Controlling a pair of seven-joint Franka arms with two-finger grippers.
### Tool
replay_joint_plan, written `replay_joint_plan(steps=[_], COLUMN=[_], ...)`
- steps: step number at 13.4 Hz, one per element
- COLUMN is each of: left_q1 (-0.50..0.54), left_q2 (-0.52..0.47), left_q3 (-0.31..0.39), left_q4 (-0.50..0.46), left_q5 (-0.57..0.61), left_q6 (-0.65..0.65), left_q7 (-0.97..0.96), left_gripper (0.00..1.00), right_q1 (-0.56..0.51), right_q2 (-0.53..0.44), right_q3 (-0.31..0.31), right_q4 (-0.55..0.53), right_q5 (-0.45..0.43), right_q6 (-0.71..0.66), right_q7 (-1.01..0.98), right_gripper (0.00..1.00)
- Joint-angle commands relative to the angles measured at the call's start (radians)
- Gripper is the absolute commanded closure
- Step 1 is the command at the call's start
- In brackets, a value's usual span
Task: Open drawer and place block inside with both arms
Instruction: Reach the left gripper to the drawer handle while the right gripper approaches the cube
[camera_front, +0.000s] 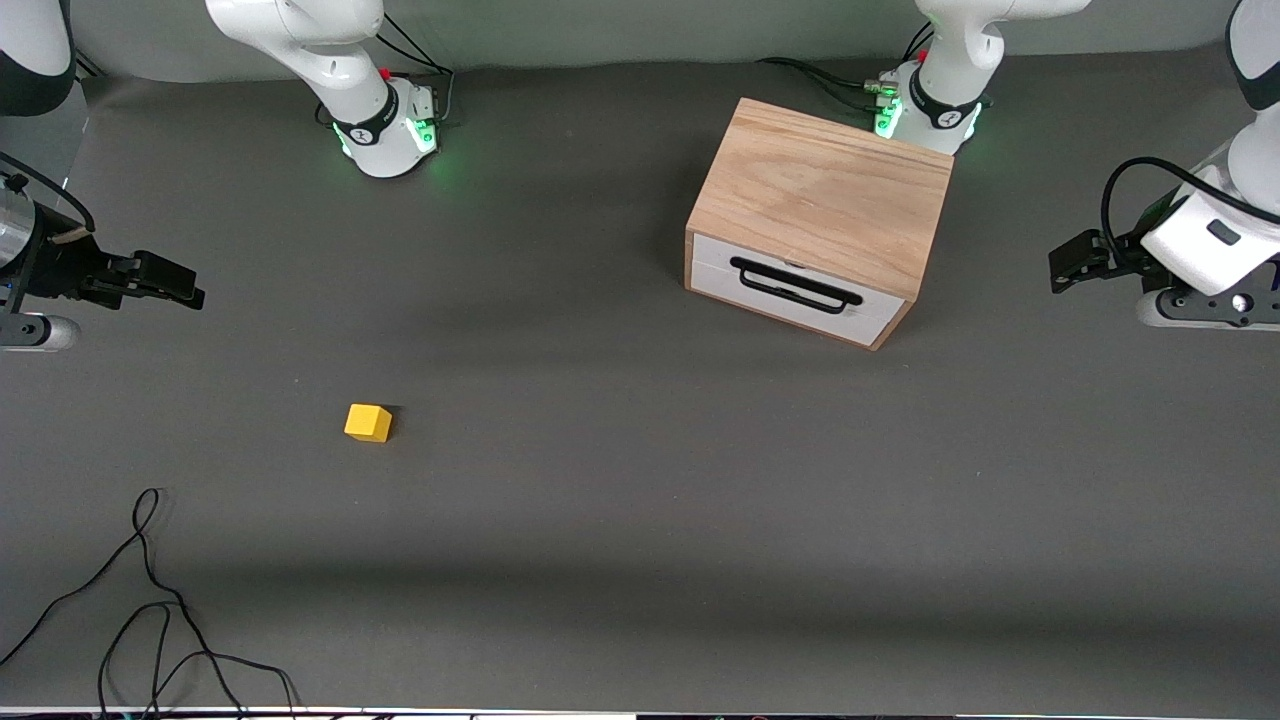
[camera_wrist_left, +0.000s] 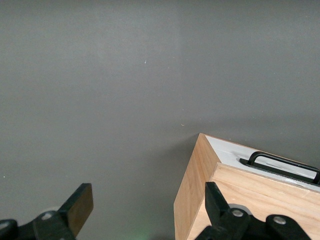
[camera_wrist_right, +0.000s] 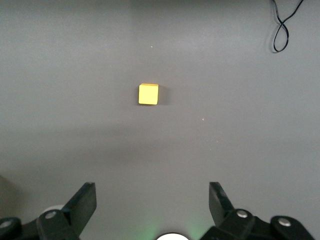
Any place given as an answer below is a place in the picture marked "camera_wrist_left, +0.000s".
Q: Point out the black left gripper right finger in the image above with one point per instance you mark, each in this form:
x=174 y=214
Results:
x=220 y=212

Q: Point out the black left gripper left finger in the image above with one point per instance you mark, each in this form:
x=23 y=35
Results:
x=75 y=210

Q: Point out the wooden drawer with white front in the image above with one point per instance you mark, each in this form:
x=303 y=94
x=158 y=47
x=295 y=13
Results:
x=225 y=150

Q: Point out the wooden drawer cabinet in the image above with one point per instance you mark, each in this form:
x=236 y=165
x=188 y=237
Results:
x=190 y=187

